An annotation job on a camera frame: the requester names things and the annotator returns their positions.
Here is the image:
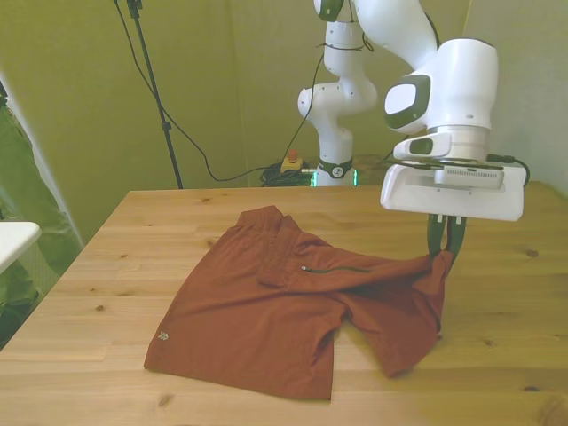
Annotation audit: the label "draped pale fabric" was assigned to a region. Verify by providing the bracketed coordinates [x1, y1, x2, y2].
[0, 70, 85, 351]

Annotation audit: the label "black tripod cable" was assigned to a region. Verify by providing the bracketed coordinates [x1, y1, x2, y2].
[113, 0, 285, 183]

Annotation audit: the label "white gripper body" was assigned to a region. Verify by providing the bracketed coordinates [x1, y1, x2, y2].
[379, 162, 525, 223]

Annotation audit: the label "white flat board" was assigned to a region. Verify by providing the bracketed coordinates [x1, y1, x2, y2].
[0, 221, 43, 276]

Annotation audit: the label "rust red shorts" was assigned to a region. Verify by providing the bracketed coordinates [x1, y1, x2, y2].
[143, 205, 454, 399]

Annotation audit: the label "black coiled cable bundle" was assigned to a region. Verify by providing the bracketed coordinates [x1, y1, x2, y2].
[259, 162, 319, 188]

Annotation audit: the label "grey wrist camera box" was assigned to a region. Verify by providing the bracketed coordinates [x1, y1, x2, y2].
[433, 166, 506, 191]

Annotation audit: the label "yellow emergency stop button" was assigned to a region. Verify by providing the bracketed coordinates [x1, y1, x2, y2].
[280, 149, 304, 176]

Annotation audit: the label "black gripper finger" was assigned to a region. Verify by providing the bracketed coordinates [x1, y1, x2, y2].
[425, 215, 446, 258]
[445, 216, 468, 261]

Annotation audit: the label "black tripod stand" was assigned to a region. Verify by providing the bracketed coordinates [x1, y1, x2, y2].
[113, 0, 185, 190]

